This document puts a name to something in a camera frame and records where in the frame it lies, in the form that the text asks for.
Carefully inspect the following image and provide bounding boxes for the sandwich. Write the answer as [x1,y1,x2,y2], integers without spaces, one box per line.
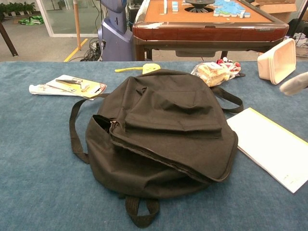
[191,62,233,88]

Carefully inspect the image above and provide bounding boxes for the black fabric backpack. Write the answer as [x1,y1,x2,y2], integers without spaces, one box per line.
[69,69,244,229]

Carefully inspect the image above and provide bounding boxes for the brown mahjong table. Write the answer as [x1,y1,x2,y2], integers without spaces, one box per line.
[132,0,289,61]

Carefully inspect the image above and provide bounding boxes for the tangled floor cables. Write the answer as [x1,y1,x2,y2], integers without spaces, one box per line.
[80,38,104,62]

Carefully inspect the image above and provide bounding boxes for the red white snack pouch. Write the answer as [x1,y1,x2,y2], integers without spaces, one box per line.
[216,57,246,79]

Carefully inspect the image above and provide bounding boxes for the white framed glass partition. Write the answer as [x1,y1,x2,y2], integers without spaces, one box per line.
[36,0,102,38]

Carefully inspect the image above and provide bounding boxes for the cardboard box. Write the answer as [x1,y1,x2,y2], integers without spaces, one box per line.
[250,0,298,24]

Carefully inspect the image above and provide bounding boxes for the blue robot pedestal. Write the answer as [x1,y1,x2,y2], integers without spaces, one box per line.
[97,0,134,62]

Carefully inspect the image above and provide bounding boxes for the potted green plants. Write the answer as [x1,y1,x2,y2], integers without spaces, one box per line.
[0,1,36,16]

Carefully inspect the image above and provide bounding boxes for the blue mahjong tile pile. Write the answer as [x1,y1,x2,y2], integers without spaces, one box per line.
[213,0,251,19]

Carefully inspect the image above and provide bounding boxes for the wooden pole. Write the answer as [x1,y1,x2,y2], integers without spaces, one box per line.
[73,0,82,51]

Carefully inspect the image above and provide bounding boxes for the black tripod stand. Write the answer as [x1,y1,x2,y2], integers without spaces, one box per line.
[295,0,308,46]

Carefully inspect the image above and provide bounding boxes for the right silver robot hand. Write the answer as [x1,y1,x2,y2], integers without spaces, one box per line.
[279,71,308,96]

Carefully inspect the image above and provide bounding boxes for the dark table leg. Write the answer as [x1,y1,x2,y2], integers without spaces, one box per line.
[0,21,19,57]

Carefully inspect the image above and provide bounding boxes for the beige plastic container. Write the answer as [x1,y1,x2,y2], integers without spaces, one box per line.
[257,38,296,85]

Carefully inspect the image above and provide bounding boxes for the green cloth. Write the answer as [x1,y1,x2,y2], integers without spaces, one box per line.
[18,15,44,25]

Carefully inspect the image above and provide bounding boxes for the wire basket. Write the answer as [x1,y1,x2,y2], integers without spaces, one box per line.
[295,44,308,58]

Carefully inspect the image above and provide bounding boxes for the razor in yellow blister pack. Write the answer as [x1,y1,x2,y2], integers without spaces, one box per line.
[45,74,108,99]

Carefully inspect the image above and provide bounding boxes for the white paper booklet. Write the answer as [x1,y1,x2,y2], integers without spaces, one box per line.
[226,107,308,194]

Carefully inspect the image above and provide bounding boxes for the blue carpet table cover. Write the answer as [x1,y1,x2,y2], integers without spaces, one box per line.
[0,61,308,231]

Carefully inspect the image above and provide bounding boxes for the yellow tape measure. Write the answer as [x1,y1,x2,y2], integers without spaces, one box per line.
[115,63,161,75]

